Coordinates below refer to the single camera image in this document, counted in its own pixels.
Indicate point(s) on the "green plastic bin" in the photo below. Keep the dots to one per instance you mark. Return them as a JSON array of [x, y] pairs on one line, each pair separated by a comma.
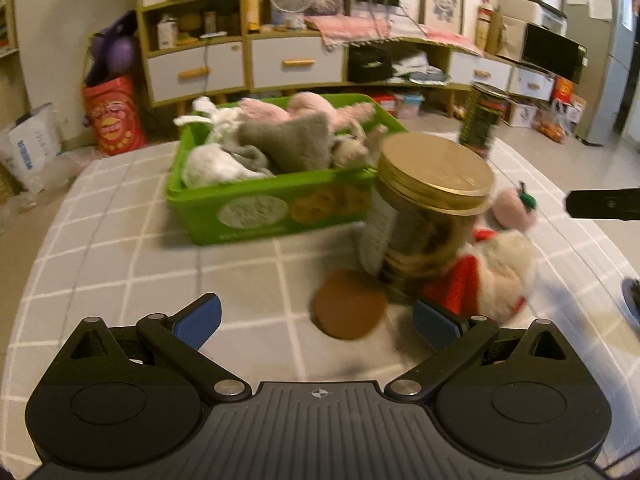
[[284, 202]]

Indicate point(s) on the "grey checked mat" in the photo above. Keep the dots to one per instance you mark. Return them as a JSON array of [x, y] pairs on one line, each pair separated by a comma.
[[116, 251]]

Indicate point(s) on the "beige dog plush blue dress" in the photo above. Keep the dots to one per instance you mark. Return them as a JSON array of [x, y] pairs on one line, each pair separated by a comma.
[[358, 149]]

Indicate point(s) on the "brown round cookie toy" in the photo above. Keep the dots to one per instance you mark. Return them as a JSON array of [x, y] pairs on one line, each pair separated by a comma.
[[350, 304]]

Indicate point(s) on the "red white santa plush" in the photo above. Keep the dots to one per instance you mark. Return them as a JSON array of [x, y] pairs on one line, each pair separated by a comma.
[[492, 276]]

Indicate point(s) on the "low yellow drawer cabinet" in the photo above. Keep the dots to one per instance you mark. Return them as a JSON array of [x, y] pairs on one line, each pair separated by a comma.
[[300, 60]]

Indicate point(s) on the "tall yellow shelf cabinet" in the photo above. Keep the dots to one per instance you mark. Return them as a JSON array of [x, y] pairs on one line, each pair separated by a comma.
[[192, 48]]

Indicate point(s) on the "black bag in shelf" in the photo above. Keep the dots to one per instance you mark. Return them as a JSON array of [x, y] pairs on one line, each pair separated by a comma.
[[367, 64]]

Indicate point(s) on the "clear storage box blue lid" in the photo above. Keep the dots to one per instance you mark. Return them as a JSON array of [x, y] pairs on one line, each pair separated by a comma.
[[408, 105]]

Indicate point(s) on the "pink checked cloth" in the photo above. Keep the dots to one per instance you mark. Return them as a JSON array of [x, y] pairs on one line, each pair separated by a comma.
[[341, 30]]

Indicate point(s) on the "red snack bucket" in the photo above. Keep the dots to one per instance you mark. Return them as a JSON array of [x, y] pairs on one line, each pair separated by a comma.
[[111, 111]]

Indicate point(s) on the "cartoon girl picture frame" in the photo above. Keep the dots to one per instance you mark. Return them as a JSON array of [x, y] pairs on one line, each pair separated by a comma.
[[446, 15]]

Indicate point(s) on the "grey plush toy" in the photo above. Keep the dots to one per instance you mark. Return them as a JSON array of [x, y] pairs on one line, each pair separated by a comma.
[[297, 145]]

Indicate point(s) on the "white brown plush doll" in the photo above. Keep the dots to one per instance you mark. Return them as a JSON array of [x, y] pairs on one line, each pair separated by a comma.
[[209, 165]]

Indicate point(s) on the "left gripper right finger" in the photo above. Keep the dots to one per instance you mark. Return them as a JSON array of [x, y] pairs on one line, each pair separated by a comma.
[[456, 341]]

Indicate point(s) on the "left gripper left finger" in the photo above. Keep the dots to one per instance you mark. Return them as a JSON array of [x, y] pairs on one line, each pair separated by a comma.
[[176, 341]]

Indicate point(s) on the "purple ball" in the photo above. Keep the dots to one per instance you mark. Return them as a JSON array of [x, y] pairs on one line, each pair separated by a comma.
[[121, 56]]

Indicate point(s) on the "tall dark snack can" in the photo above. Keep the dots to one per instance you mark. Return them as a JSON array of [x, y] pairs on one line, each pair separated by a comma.
[[486, 107]]

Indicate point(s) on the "pink knitted apple toy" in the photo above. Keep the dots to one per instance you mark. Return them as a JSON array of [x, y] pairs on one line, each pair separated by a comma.
[[515, 209]]

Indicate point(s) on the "white paper bag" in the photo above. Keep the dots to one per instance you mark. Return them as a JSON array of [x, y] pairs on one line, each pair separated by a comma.
[[29, 144]]

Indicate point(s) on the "glass jar gold lid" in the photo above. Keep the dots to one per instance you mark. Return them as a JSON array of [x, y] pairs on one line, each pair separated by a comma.
[[426, 197]]

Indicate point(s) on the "white cloth rabbit toy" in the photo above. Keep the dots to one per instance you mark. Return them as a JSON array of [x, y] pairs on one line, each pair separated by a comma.
[[222, 123]]

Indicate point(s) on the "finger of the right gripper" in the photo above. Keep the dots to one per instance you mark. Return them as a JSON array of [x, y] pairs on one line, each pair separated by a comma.
[[620, 204]]

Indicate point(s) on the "pink plush bunny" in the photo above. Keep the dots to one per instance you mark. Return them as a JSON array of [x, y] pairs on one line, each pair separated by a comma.
[[308, 103]]

